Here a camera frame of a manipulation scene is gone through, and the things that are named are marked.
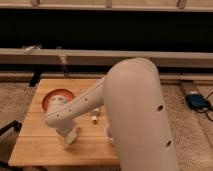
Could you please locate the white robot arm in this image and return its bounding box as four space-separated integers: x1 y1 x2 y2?
45 58 180 171

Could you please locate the black power adapter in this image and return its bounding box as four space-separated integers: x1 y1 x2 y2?
185 94 210 110

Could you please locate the black chair leg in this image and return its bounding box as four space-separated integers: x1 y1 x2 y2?
0 120 22 136

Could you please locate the white sponge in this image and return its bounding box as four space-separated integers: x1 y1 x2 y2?
64 127 79 146

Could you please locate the white tube bottle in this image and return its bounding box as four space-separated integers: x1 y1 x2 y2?
91 108 100 123

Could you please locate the orange ceramic bowl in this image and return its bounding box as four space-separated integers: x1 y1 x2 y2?
42 89 74 111

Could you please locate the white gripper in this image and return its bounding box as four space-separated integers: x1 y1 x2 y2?
56 123 79 144

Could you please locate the black cable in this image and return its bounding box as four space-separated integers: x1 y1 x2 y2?
198 90 213 122

